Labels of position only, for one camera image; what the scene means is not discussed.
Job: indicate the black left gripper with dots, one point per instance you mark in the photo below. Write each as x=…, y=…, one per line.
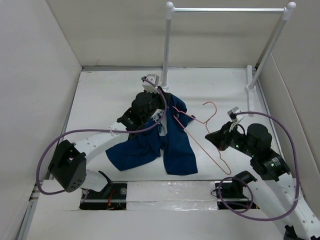
x=159, y=97

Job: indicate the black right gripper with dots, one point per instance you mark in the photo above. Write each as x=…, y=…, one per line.
x=219, y=138

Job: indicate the blue t shirt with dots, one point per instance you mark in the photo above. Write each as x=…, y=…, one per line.
x=168, y=139

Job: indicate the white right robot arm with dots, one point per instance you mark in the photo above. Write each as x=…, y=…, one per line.
x=286, y=204

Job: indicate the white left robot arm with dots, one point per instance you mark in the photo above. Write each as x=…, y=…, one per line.
x=69, y=162

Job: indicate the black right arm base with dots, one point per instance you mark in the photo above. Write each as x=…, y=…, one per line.
x=232, y=193

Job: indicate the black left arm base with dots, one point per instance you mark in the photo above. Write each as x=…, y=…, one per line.
x=112, y=197

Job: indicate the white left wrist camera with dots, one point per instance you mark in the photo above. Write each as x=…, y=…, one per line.
x=150, y=83

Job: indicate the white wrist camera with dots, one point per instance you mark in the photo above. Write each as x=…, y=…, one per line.
x=150, y=83
x=233, y=116

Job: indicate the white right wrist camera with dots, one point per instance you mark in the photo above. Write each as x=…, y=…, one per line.
x=233, y=116

